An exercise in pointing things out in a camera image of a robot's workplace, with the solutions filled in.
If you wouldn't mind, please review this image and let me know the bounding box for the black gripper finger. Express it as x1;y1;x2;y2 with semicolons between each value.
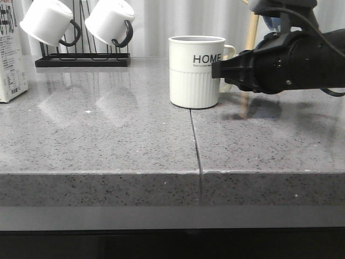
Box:
211;55;244;88

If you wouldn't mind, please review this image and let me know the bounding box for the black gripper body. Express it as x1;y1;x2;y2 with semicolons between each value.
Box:
252;33;344;94

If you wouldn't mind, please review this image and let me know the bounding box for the cream HOME mug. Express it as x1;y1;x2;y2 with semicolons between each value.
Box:
169;36;236;109

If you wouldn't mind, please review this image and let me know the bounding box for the white milk carton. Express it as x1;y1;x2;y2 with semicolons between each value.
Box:
1;1;28;103

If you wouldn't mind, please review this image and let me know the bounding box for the blue enamel mug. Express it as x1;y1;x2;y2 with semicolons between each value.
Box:
263;16;281;31

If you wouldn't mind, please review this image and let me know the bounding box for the wooden mug tree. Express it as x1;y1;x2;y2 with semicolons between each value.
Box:
245;11;259;50

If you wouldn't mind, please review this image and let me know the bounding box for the right white enamel mug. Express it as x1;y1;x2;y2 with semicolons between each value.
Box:
85;0;135;48

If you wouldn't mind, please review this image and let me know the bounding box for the white enamel mug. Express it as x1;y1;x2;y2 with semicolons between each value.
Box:
19;0;81;47
85;0;135;48

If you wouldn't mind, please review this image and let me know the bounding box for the left white enamel mug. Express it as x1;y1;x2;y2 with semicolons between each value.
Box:
19;0;81;47

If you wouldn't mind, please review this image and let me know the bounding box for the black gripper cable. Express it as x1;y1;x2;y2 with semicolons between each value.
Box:
254;7;345;97

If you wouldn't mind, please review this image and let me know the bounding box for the black wire mug rack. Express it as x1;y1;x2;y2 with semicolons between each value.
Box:
35;1;130;68

